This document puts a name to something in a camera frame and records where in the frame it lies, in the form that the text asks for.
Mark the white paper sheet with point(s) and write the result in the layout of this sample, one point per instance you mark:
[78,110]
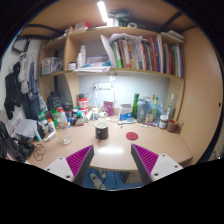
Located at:
[26,128]

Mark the black plastic container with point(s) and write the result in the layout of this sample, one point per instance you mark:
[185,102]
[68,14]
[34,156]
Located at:
[54,100]

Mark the maroon pouch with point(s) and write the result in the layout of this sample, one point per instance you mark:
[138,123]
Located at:
[108,108]

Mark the clear plastic bag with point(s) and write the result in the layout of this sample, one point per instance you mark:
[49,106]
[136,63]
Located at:
[160,108]

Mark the clear glass bottle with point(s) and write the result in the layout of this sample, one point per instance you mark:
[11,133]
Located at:
[171,108]

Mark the white pill bottle blue label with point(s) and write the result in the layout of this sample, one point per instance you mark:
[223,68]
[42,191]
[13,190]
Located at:
[95,115]

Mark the brown jar with white lid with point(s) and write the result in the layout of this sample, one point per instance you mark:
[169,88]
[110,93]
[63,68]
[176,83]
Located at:
[163,122]

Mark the flat round red coaster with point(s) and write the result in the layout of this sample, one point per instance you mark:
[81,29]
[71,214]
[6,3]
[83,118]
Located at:
[132,136]

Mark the ceiling light tube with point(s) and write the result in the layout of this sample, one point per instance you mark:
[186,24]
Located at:
[102,11]

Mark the brown ceramic mug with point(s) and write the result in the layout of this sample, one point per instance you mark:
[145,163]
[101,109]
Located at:
[172,126]

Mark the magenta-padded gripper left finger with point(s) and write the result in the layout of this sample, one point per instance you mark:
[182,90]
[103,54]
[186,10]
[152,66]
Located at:
[78,160]

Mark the hanging clothes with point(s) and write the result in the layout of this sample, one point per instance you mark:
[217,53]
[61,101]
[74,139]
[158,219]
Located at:
[20,86]

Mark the round white-rimmed lid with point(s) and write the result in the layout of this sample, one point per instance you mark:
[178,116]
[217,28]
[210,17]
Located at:
[108,119]

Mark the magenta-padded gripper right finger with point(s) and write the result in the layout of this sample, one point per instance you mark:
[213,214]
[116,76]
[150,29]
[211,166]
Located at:
[146,160]

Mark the white bottle with orange cap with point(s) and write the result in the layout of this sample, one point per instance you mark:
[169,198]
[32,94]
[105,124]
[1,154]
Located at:
[51,126]

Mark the white wall power outlet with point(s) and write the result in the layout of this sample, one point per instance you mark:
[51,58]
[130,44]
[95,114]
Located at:
[103,86]

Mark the blue and white carton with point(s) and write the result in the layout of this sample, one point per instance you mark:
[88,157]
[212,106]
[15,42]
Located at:
[125,112]

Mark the black mug with white inside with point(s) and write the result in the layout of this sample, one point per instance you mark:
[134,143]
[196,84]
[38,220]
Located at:
[101,132]

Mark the silver metal flashlight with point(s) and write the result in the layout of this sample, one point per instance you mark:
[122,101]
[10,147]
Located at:
[50,136]

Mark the grey shoe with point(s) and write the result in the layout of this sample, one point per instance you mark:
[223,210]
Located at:
[102,173]
[96,182]

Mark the red and white can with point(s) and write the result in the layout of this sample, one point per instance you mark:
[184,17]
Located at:
[82,104]

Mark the black bag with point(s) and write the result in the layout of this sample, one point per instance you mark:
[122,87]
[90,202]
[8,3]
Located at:
[15,145]

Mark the small clear drinking glass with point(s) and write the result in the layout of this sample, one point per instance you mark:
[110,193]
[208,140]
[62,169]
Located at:
[66,138]

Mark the grey shaker bottle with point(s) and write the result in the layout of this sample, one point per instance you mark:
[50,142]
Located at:
[141,111]

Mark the white toothpaste tube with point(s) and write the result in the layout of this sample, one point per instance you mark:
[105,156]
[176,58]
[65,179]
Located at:
[146,125]

